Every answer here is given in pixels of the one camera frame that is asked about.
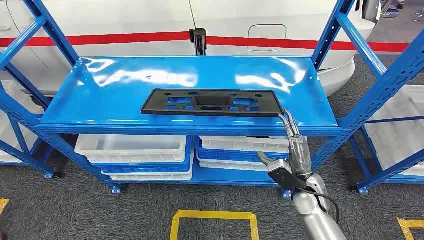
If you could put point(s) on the black stanchion post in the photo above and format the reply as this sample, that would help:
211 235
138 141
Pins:
199 43

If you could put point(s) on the red barrier belt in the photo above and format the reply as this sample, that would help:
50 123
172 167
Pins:
99 39

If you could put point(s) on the yellow floor tape square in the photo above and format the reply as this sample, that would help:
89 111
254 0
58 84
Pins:
409 224
2 203
212 214

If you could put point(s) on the white car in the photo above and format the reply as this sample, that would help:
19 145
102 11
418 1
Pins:
132 16

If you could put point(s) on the black plastic mounting plate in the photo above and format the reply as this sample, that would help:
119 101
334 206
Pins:
154 105

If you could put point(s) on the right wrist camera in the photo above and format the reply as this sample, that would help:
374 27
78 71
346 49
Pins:
281 177

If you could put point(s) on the blue metal shelf rack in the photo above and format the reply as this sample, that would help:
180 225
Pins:
391 172
116 99
23 155

